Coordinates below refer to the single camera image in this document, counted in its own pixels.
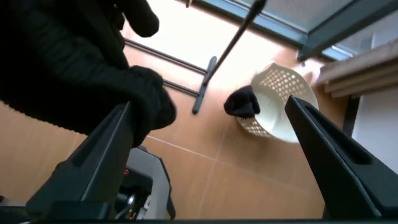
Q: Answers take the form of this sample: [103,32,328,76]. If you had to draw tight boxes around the white laundry basket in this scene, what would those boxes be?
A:
[236,62,320,144]

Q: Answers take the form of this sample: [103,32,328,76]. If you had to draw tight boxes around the black clothes rack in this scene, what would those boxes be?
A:
[124,0,268,115]

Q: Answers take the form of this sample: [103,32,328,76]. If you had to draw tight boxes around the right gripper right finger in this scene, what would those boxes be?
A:
[284,95,398,218]

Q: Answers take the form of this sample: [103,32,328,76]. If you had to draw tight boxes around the window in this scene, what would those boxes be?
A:
[186,0,398,62]

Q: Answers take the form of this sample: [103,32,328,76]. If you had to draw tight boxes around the black shorts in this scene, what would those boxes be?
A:
[0,0,177,149]

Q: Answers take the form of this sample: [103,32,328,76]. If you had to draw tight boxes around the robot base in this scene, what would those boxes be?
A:
[113,145,177,220]

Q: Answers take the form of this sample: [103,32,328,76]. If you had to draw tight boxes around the beige curtain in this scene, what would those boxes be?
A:
[313,39,398,99]

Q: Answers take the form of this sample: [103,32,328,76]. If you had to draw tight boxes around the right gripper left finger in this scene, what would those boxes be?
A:
[24,101,134,218]

